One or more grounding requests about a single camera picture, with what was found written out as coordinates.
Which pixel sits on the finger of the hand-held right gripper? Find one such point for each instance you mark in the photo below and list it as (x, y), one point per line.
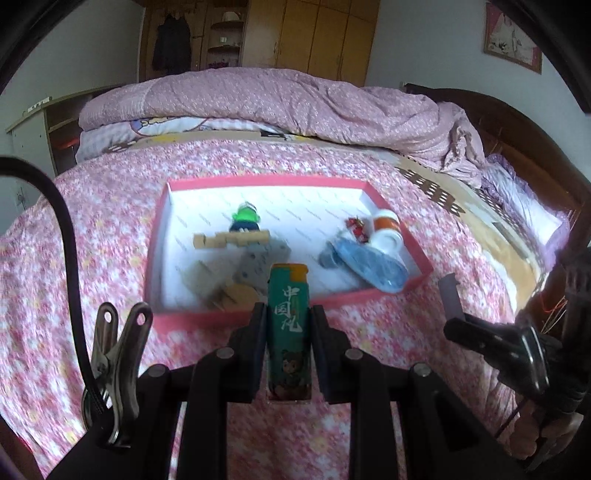
(489, 339)

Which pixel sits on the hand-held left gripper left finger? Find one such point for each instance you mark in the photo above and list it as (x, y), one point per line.
(256, 350)

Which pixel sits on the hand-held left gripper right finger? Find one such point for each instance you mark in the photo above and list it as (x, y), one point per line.
(323, 350)

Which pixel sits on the green lighter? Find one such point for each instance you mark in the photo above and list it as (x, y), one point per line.
(288, 332)

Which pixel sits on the wooden block piece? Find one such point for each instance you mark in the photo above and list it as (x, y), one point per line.
(231, 240)
(233, 297)

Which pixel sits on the grey power strip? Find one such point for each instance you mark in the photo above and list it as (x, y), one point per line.
(258, 263)

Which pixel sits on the red candy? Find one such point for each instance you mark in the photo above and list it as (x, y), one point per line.
(356, 228)

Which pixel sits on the green toy figure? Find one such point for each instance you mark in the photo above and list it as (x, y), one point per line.
(244, 217)

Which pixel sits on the white jar with orange label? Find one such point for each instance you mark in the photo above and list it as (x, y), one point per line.
(385, 230)

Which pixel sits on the pink-rimmed white tray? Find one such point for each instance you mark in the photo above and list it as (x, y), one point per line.
(300, 207)

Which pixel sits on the person's right hand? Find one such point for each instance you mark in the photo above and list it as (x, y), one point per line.
(554, 434)

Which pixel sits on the metal spring clip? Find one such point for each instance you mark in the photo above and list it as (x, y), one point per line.
(115, 360)

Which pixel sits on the lavender pillow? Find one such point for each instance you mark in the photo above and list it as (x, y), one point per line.
(521, 194)

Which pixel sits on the pink floral bedsheet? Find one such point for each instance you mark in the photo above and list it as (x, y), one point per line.
(92, 254)

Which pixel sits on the dark wooden headboard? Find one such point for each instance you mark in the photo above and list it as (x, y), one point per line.
(508, 124)

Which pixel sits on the pink quilt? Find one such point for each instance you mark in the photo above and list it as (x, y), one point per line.
(277, 97)

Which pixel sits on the bedside cabinet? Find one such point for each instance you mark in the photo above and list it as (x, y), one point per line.
(41, 129)

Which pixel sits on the wooden wardrobe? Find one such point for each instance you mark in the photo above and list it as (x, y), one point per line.
(300, 37)

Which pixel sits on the dark hanging clothes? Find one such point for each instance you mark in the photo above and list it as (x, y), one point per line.
(171, 44)

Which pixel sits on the white bowl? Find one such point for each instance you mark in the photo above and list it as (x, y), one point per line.
(232, 16)

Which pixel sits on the framed wall picture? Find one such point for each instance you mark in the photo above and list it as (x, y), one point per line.
(512, 37)

